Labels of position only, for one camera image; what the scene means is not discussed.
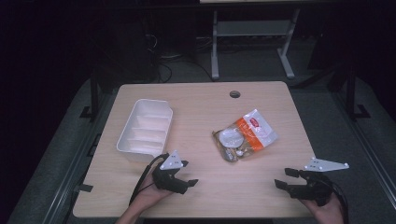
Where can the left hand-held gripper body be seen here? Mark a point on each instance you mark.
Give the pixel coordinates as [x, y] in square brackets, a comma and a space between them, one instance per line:
[169, 182]

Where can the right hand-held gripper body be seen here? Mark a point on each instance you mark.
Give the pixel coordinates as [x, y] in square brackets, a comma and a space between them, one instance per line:
[314, 188]

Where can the white plastic divided bin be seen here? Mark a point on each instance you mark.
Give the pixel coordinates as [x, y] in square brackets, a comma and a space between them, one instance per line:
[146, 130]

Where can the orange and clear snack bag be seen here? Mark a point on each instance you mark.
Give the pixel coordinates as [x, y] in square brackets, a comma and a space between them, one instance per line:
[249, 133]

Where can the person's left hand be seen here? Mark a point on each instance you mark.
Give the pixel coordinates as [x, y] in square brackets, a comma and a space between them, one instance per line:
[148, 197]

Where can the person's right hand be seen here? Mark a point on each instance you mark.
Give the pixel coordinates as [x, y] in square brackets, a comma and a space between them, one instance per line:
[328, 211]

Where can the black metal stand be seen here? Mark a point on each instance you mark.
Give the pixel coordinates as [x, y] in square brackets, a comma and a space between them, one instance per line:
[94, 96]
[351, 93]

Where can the black table edge bracket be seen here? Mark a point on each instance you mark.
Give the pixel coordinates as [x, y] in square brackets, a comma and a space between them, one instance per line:
[84, 187]

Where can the white metal table frame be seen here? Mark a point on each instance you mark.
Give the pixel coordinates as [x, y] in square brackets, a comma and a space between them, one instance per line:
[252, 28]

